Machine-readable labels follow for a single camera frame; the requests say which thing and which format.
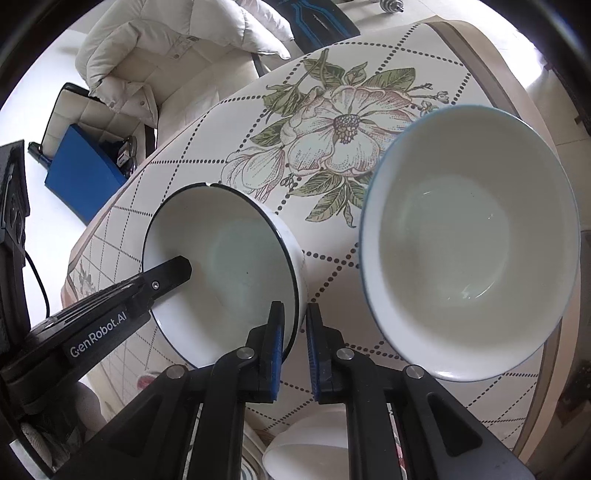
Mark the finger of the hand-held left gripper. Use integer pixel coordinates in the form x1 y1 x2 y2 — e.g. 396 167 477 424
98 256 193 311

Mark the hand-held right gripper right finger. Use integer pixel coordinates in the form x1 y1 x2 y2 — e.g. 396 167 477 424
305 302 536 480

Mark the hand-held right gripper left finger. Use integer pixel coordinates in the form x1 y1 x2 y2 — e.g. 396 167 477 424
53 301 285 480

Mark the dark-rimmed white bowl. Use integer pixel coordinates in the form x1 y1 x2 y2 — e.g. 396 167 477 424
142 182 309 370

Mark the plain white bowl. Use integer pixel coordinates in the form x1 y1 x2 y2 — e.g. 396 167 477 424
262 406 352 480

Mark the blue-rimmed white bowl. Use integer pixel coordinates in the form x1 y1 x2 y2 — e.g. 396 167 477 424
359 104 581 383

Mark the floral diamond-pattern tablecloth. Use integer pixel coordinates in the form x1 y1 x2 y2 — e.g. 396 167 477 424
65 21 568 462

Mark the blue folded exercise mat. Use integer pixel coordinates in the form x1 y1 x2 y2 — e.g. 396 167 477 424
45 124 130 227

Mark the cream upholstered chair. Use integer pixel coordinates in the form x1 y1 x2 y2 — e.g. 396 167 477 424
152 51 273 153

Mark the white down jacket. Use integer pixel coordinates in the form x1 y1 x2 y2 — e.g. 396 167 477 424
75 0 293 127

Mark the blue bench pad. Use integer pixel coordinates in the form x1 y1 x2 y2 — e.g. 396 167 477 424
272 0 361 47

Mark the black cable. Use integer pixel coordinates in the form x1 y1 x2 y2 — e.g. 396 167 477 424
23 251 51 320

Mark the cream folded chair black frame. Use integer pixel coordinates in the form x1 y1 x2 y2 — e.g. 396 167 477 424
28 82 160 195

